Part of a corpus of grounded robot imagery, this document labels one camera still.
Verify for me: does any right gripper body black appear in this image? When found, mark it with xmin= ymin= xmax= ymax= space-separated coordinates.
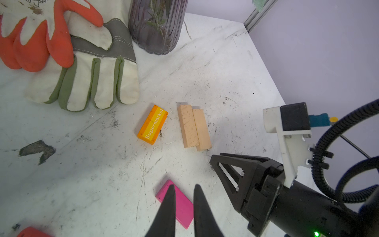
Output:
xmin=240 ymin=158 xmax=285 ymax=237

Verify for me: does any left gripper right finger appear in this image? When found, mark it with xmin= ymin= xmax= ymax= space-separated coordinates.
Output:
xmin=193 ymin=184 xmax=224 ymax=237

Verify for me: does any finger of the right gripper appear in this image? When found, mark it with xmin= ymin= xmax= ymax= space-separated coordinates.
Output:
xmin=210 ymin=153 xmax=271 ymax=213

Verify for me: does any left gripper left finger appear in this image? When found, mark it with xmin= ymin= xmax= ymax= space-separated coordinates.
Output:
xmin=145 ymin=185 xmax=176 ymax=237

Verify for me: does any magenta block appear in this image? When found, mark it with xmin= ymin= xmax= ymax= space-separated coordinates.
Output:
xmin=156 ymin=180 xmax=194 ymax=229

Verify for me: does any natural wood block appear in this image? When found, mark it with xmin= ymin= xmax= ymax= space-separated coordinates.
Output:
xmin=192 ymin=109 xmax=212 ymax=152
xmin=178 ymin=105 xmax=199 ymax=148

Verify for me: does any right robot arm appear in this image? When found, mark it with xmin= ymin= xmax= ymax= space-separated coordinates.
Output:
xmin=210 ymin=153 xmax=379 ymax=237

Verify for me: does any orange supermarket block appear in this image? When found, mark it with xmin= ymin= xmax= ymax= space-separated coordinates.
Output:
xmin=137 ymin=105 xmax=168 ymax=145

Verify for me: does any red block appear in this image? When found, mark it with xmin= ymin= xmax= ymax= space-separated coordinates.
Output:
xmin=17 ymin=227 xmax=51 ymax=237

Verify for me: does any dark ribbed glass vase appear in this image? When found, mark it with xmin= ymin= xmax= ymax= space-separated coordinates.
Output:
xmin=128 ymin=0 xmax=188 ymax=55

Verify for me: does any green white work glove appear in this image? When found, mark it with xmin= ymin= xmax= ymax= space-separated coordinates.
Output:
xmin=25 ymin=1 xmax=140 ymax=112

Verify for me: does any orange white work glove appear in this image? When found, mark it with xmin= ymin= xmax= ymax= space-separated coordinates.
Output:
xmin=1 ymin=1 xmax=104 ymax=72

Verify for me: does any aluminium cage frame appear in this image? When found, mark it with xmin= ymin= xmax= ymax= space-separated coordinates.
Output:
xmin=244 ymin=0 xmax=277 ymax=32

